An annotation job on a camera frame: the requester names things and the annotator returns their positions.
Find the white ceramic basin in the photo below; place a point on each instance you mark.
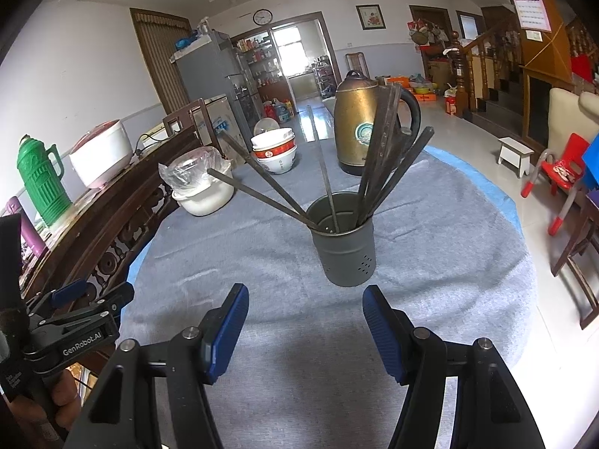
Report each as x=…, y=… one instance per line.
x=206, y=201

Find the pink wall calendar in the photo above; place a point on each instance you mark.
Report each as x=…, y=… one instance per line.
x=532, y=11

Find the dark wooden stool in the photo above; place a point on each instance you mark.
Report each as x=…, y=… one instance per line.
x=572, y=231

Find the dark wooden chair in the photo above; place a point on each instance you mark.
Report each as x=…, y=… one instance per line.
x=180, y=119

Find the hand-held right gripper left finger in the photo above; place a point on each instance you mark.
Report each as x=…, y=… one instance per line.
x=227, y=332

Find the round wall clock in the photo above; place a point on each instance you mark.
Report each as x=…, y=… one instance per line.
x=262, y=17

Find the grey felt tablecloth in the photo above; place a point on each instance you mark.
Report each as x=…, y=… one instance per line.
x=444, y=243

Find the wooden staircase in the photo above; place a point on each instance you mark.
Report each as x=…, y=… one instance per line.
x=486, y=70

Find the green thermos flask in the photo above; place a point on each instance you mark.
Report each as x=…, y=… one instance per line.
x=44, y=182

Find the red banded white bowl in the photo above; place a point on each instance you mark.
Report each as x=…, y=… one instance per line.
x=281, y=152

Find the bundle of dark wooden chopsticks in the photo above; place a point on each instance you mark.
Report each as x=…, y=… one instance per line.
x=376, y=159

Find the orange cardboard box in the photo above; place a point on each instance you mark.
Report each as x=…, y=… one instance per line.
x=401, y=80

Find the blue table cover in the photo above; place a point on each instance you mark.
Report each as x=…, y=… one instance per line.
x=496, y=191

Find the person's left hand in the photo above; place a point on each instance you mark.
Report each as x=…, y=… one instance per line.
x=65, y=397

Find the carved dark wooden sideboard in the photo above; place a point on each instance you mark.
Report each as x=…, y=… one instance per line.
x=121, y=215

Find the tall-backed wooden chair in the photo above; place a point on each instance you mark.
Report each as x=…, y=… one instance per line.
x=356, y=63

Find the clear plastic bag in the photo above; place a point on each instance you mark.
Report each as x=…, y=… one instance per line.
x=187, y=168

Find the white bowl grey print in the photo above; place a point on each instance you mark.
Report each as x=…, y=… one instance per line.
x=281, y=164

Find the orange wooden pillar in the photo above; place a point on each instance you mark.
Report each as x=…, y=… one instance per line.
x=543, y=56

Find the red plastic child chair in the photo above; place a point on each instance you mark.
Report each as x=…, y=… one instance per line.
x=573, y=147

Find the pantry shelf with bottles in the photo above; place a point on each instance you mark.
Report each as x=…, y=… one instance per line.
x=262, y=56

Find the white rice cooker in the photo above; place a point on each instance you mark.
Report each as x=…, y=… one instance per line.
x=100, y=159

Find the brown door with curtain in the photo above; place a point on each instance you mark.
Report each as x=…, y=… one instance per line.
x=159, y=65

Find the blue jacket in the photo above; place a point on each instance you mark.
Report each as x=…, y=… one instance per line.
x=592, y=163

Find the red and white bag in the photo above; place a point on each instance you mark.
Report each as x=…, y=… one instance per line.
x=451, y=105

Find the white chest freezer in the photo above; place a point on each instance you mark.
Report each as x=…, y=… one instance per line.
x=217, y=117

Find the framed wall picture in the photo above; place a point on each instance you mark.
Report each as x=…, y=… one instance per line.
x=370, y=17

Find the grey refrigerator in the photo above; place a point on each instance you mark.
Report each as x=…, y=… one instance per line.
x=206, y=75

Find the white step stool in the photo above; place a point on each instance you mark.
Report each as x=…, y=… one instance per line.
x=514, y=147

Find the brass electric kettle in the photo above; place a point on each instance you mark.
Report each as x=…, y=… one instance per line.
x=351, y=121

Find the small white fan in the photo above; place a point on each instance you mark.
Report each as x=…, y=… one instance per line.
x=266, y=126

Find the grey metal chopstick holder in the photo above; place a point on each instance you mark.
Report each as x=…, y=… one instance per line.
x=344, y=257

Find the blue water jug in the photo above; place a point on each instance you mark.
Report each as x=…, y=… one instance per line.
x=281, y=111

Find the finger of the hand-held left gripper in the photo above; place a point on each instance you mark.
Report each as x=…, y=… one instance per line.
x=70, y=290
x=107, y=301

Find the cream sofa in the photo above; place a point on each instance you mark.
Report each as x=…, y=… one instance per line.
x=564, y=112

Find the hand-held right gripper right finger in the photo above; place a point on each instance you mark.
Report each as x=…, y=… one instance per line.
x=383, y=336

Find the purple thermos bottle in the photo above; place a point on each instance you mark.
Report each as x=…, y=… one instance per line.
x=30, y=238

